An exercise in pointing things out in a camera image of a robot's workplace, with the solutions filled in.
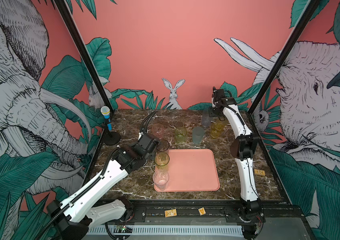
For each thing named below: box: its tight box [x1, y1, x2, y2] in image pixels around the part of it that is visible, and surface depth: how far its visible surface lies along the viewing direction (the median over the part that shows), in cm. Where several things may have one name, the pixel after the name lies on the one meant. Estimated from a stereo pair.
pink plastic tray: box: [154, 149, 220, 192], surface depth 90 cm
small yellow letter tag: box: [198, 207, 207, 216], surface depth 76 cm
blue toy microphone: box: [100, 105, 112, 131], surface depth 90 cm
